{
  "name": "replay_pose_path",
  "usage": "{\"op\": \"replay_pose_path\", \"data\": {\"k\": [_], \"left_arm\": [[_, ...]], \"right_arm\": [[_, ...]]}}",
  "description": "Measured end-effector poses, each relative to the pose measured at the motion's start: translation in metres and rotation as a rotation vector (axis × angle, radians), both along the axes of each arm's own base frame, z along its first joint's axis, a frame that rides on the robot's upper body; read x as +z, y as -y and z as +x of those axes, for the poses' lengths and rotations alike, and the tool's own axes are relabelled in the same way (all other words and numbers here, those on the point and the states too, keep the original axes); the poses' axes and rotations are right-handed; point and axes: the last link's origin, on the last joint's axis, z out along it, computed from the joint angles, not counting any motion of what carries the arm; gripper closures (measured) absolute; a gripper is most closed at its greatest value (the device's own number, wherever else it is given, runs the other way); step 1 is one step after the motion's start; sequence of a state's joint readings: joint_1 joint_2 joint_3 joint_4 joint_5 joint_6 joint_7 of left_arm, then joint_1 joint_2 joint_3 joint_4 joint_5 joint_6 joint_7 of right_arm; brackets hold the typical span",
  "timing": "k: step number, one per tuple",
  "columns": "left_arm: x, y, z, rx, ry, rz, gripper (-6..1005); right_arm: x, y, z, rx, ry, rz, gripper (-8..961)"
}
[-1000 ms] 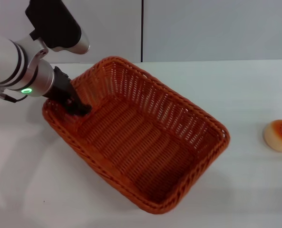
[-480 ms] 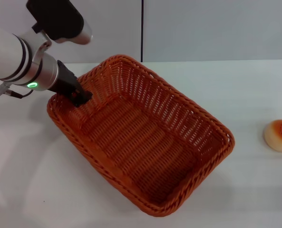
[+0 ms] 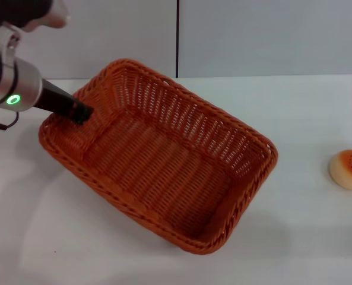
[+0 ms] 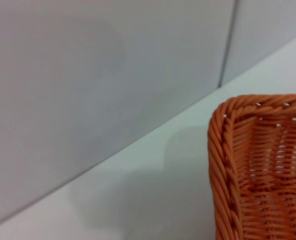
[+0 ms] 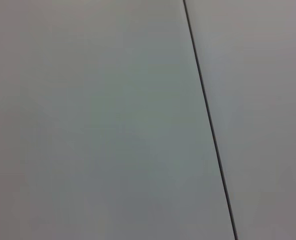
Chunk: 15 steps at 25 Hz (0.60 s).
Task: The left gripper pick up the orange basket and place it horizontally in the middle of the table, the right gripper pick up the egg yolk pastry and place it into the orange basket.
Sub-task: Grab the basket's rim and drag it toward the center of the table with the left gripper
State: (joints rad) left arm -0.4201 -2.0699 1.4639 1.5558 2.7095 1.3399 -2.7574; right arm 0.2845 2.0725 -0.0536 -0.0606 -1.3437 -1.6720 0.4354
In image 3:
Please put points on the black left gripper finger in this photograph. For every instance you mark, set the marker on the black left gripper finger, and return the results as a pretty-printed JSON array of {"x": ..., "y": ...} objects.
[
  {"x": 78, "y": 118},
  {"x": 84, "y": 108}
]

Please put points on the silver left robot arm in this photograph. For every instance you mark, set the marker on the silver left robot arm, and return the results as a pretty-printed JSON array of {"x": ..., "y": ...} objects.
[{"x": 21, "y": 83}]

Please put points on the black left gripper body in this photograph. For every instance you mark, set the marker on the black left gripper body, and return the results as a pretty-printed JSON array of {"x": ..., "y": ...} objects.
[{"x": 55, "y": 99}]

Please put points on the orange woven wicker basket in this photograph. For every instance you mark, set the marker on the orange woven wicker basket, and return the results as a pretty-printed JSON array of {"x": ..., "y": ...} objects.
[{"x": 164, "y": 166}]

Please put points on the round bread bun with seeds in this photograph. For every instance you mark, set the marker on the round bread bun with seeds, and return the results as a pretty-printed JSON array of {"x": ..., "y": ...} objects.
[{"x": 348, "y": 170}]

